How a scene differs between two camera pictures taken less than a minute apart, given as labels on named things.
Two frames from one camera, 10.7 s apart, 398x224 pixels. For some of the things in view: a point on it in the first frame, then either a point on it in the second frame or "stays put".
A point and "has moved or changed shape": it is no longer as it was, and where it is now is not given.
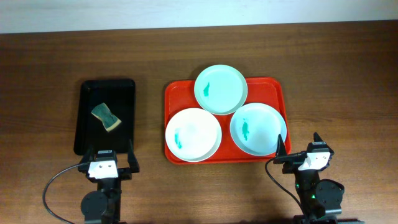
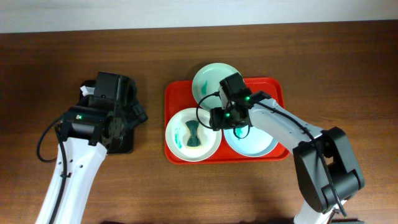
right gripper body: (293, 163) → (225, 118)
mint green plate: (221, 89) stays put
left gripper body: (122, 175) → (140, 115)
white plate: (193, 135) stays put
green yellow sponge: (109, 121) has moved or changed shape
